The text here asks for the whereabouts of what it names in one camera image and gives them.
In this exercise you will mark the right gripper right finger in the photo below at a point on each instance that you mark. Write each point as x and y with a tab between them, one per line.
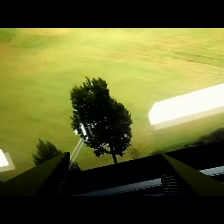
190	183

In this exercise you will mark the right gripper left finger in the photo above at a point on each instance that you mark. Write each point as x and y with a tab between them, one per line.
40	180

